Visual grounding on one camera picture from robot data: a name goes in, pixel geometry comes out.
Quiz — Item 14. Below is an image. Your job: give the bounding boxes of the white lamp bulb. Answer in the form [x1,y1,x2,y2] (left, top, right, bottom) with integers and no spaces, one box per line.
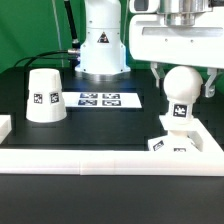
[163,66,203,123]

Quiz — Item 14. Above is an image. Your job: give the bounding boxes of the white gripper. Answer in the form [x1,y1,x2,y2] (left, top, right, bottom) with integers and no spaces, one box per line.
[129,0,224,98]

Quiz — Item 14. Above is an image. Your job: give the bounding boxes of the white marker sheet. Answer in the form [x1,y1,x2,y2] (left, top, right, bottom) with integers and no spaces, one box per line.
[62,92,141,109]

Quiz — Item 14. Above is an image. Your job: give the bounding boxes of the black cable conduit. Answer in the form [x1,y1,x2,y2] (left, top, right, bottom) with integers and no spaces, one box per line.
[63,0,81,48]

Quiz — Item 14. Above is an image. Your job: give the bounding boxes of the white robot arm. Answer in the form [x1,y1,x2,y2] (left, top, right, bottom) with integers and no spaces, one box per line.
[76,0,224,97]

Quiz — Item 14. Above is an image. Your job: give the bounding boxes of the white lamp shade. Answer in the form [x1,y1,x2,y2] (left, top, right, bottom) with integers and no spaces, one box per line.
[26,68,67,123]

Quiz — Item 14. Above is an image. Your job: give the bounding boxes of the thin grey cable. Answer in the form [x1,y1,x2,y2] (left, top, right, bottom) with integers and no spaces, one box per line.
[51,0,64,69]

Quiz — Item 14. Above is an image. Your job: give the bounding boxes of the white fence frame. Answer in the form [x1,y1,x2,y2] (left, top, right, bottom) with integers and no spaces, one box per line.
[0,115,224,176]

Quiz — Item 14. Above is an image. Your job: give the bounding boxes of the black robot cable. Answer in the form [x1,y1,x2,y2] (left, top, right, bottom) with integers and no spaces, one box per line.
[13,49,82,69]

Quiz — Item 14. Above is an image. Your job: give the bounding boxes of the white lamp base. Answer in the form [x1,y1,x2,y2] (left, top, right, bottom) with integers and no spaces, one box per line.
[148,115,199,153]

